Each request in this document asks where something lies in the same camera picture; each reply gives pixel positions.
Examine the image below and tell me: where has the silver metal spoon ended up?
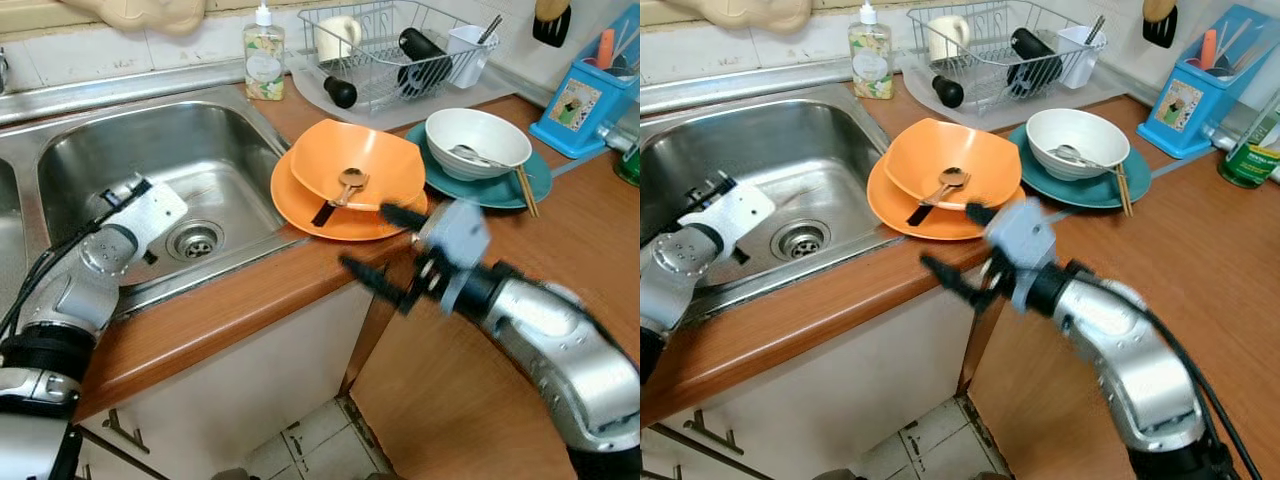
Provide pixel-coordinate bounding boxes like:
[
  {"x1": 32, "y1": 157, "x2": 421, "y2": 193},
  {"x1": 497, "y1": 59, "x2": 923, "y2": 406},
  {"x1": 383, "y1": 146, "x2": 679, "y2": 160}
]
[
  {"x1": 1050, "y1": 143, "x2": 1121, "y2": 171},
  {"x1": 448, "y1": 143, "x2": 521, "y2": 171}
]

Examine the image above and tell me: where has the beige cloth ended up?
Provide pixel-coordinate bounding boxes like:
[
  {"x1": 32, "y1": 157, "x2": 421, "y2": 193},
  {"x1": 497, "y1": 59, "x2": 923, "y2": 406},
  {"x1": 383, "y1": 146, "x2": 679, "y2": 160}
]
[
  {"x1": 690, "y1": 0, "x2": 813, "y2": 34},
  {"x1": 60, "y1": 0, "x2": 208, "y2": 36}
]

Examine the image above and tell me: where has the white ceramic bowl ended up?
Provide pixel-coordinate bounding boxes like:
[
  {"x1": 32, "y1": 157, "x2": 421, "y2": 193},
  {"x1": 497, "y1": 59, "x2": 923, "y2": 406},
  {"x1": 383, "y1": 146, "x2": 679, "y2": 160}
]
[
  {"x1": 1026, "y1": 108, "x2": 1131, "y2": 181},
  {"x1": 425, "y1": 108, "x2": 533, "y2": 181}
]

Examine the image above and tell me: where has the black spatula wooden handle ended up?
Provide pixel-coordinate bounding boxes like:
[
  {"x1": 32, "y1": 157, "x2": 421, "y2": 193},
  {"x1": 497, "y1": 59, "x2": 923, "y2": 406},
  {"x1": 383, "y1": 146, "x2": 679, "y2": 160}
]
[
  {"x1": 532, "y1": 0, "x2": 573, "y2": 49},
  {"x1": 1142, "y1": 0, "x2": 1179, "y2": 49}
]

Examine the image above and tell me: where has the blue plastic utensil holder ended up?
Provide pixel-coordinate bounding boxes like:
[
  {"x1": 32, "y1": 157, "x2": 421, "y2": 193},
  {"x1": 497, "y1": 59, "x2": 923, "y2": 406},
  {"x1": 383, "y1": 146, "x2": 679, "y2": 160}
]
[
  {"x1": 528, "y1": 5, "x2": 641, "y2": 159},
  {"x1": 1137, "y1": 5, "x2": 1279, "y2": 159}
]

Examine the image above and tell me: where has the metal cabinet handle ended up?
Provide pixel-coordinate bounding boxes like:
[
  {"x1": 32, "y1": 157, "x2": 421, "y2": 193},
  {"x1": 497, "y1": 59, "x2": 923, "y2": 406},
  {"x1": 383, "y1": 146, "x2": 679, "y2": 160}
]
[
  {"x1": 680, "y1": 408, "x2": 746, "y2": 456},
  {"x1": 100, "y1": 408, "x2": 151, "y2": 456}
]

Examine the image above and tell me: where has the teal plate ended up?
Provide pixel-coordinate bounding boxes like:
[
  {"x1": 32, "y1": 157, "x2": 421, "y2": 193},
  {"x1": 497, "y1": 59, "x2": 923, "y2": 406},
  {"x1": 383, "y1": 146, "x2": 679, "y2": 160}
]
[
  {"x1": 404, "y1": 120, "x2": 553, "y2": 209},
  {"x1": 1007, "y1": 122, "x2": 1153, "y2": 209}
]

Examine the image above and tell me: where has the stainless steel sink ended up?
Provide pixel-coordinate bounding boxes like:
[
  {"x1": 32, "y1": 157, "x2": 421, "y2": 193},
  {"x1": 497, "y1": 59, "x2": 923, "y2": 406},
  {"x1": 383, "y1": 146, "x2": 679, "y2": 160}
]
[
  {"x1": 0, "y1": 60, "x2": 311, "y2": 321},
  {"x1": 640, "y1": 60, "x2": 901, "y2": 321}
]

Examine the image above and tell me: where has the tall black grinder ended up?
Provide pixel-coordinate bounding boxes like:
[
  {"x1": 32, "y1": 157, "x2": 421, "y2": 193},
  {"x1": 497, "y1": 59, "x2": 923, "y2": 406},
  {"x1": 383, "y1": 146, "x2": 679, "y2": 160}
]
[
  {"x1": 397, "y1": 27, "x2": 453, "y2": 99},
  {"x1": 1008, "y1": 27, "x2": 1063, "y2": 98}
]

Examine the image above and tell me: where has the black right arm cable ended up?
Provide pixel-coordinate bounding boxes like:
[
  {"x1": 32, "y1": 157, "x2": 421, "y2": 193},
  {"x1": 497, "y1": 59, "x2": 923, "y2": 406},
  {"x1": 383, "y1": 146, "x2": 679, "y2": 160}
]
[{"x1": 1090, "y1": 275, "x2": 1266, "y2": 480}]

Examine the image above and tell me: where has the orange plastic plate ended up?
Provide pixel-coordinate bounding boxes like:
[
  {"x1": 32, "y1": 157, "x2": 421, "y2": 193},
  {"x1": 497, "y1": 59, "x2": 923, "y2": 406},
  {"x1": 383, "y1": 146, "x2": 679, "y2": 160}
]
[
  {"x1": 866, "y1": 155, "x2": 1021, "y2": 241},
  {"x1": 270, "y1": 150, "x2": 429, "y2": 242}
]

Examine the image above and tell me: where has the floral dish soap bottle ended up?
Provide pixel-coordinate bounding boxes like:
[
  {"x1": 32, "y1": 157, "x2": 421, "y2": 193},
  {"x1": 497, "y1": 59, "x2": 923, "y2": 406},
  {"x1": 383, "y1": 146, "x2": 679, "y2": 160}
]
[
  {"x1": 242, "y1": 2, "x2": 287, "y2": 102},
  {"x1": 848, "y1": 2, "x2": 896, "y2": 101}
]

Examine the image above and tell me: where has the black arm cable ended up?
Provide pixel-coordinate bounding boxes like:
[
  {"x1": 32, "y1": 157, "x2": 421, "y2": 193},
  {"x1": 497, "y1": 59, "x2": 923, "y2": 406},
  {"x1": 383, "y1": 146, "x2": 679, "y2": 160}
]
[
  {"x1": 0, "y1": 180, "x2": 153, "y2": 341},
  {"x1": 1090, "y1": 275, "x2": 1266, "y2": 480}
]

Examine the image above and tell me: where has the orange plastic bowl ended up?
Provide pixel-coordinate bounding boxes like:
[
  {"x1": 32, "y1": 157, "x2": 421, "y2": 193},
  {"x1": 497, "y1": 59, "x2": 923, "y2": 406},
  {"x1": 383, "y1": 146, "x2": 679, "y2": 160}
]
[
  {"x1": 290, "y1": 118, "x2": 427, "y2": 213},
  {"x1": 883, "y1": 118, "x2": 1023, "y2": 211}
]

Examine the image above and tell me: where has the white cabinet door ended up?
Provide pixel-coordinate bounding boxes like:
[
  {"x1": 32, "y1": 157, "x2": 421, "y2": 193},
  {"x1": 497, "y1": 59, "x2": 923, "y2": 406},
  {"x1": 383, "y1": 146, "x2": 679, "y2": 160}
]
[
  {"x1": 75, "y1": 285, "x2": 376, "y2": 480},
  {"x1": 640, "y1": 290, "x2": 976, "y2": 480}
]

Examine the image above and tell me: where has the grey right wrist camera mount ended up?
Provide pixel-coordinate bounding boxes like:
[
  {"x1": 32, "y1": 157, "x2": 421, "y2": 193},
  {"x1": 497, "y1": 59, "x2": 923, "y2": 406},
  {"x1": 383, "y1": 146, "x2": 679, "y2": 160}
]
[
  {"x1": 415, "y1": 200, "x2": 493, "y2": 311},
  {"x1": 985, "y1": 198, "x2": 1061, "y2": 311}
]

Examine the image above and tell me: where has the black handled metal spoon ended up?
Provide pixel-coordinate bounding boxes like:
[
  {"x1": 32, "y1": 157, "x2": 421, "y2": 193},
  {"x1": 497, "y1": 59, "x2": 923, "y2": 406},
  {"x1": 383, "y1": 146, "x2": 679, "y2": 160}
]
[
  {"x1": 906, "y1": 166, "x2": 971, "y2": 226},
  {"x1": 311, "y1": 167, "x2": 369, "y2": 228}
]

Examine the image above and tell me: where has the wire dish rack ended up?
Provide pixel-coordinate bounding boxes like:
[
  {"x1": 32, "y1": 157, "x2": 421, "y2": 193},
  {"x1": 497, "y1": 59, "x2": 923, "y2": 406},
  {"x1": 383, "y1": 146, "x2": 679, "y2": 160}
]
[
  {"x1": 298, "y1": 0, "x2": 501, "y2": 113},
  {"x1": 907, "y1": 0, "x2": 1109, "y2": 113}
]

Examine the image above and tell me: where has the metal sink drain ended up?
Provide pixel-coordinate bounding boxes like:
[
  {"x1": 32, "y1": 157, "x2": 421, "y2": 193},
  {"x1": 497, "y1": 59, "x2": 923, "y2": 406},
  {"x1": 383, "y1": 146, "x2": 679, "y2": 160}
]
[
  {"x1": 770, "y1": 220, "x2": 831, "y2": 263},
  {"x1": 165, "y1": 220, "x2": 225, "y2": 263}
]

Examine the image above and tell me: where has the white drain tray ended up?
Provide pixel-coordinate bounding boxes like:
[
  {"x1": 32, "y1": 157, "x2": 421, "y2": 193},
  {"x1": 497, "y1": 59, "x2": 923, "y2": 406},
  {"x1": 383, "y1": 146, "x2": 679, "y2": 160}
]
[
  {"x1": 900, "y1": 50, "x2": 1126, "y2": 131},
  {"x1": 290, "y1": 45, "x2": 521, "y2": 131}
]

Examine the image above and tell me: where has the cream mug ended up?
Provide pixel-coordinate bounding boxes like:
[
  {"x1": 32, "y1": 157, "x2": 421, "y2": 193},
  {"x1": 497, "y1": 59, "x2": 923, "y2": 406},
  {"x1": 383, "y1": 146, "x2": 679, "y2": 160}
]
[
  {"x1": 316, "y1": 15, "x2": 363, "y2": 64},
  {"x1": 927, "y1": 15, "x2": 971, "y2": 63}
]

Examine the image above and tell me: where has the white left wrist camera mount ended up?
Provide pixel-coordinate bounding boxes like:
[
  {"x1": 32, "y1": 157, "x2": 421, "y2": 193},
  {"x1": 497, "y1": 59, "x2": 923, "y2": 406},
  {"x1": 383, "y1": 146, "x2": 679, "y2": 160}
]
[
  {"x1": 108, "y1": 183, "x2": 190, "y2": 263},
  {"x1": 690, "y1": 182, "x2": 778, "y2": 257}
]

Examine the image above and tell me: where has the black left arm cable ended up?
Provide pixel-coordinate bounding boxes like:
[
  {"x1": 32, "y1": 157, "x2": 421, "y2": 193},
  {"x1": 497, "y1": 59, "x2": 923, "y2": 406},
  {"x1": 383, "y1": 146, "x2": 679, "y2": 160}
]
[{"x1": 0, "y1": 180, "x2": 153, "y2": 341}]

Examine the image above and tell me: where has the white cutlery cup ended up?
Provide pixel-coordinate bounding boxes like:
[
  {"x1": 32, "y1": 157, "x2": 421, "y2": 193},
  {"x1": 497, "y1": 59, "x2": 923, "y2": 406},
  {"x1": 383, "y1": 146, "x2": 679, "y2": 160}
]
[
  {"x1": 1056, "y1": 25, "x2": 1107, "y2": 89},
  {"x1": 446, "y1": 25, "x2": 499, "y2": 89}
]

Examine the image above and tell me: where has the green labelled bottle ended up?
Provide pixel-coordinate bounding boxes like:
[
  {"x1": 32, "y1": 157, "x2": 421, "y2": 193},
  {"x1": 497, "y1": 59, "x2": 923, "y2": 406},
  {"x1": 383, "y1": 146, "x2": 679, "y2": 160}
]
[
  {"x1": 1217, "y1": 88, "x2": 1280, "y2": 189},
  {"x1": 614, "y1": 140, "x2": 641, "y2": 188}
]

